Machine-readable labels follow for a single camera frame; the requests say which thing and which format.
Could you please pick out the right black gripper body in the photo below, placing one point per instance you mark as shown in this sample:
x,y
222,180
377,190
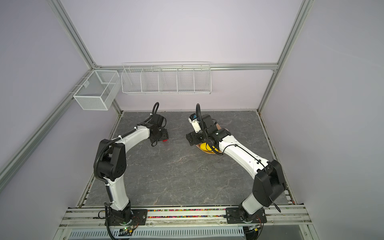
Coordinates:
x,y
198,137

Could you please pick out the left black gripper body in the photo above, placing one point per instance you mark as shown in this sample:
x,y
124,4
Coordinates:
x,y
162,135

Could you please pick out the yellow fake fruit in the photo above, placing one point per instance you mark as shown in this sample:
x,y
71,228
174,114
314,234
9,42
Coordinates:
x,y
206,148

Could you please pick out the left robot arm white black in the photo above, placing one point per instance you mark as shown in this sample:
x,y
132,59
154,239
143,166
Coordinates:
x,y
111,163

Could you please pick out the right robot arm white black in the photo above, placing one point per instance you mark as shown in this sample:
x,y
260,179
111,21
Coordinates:
x,y
268,178

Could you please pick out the peach faceted fruit bowl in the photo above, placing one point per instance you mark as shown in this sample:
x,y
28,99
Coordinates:
x,y
216,150

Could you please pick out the small white mesh basket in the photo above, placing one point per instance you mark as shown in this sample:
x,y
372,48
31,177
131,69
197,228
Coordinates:
x,y
99,90

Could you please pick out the white vent grille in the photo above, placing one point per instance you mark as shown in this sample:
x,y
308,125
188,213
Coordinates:
x,y
157,233

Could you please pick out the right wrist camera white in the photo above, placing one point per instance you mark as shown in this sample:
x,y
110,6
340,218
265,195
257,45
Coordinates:
x,y
193,120

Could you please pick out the long white wire basket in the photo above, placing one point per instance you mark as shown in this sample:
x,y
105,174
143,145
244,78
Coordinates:
x,y
167,78

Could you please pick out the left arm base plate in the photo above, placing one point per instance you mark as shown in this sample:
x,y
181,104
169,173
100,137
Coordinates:
x,y
138,218

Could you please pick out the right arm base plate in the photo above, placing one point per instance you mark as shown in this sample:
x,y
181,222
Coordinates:
x,y
234,215

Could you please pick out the aluminium front mounting rail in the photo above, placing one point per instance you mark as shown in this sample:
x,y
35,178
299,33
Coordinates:
x,y
208,216

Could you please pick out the aluminium cage frame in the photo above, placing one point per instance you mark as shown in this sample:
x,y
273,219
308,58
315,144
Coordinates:
x,y
9,170

